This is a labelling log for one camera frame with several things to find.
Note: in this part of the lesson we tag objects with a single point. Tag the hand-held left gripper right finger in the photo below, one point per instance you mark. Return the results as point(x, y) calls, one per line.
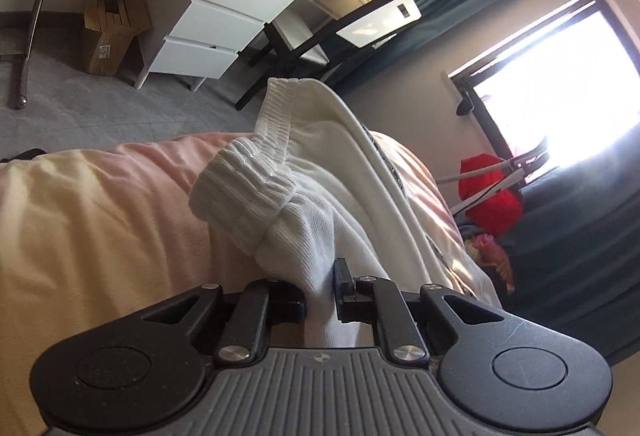
point(345, 287)

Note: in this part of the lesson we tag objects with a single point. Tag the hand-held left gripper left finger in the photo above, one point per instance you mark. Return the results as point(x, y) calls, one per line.
point(260, 311)

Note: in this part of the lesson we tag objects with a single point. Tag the white ribbed-cuff sweatshirt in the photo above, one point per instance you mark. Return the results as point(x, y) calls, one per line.
point(310, 176)

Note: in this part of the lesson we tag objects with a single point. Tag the open cardboard box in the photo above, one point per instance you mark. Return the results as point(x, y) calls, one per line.
point(107, 41)

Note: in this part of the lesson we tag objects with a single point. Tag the white vanity desk with drawers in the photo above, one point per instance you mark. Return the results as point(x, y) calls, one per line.
point(220, 11)

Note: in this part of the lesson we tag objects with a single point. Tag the curved metal lamp pole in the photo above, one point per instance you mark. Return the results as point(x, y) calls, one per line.
point(37, 11)

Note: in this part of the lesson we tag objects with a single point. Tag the black wall lamp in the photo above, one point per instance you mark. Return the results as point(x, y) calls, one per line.
point(466, 104)

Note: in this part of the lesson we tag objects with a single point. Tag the black chair with white seat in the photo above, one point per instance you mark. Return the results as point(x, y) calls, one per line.
point(375, 19)

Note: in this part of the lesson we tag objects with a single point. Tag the black-framed window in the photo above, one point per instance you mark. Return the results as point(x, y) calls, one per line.
point(560, 81)

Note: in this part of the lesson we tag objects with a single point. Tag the pink plush toy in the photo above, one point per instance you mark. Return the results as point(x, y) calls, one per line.
point(492, 253)

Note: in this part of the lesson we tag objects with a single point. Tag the pink yellow bed cover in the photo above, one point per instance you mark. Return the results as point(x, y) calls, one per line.
point(100, 226)

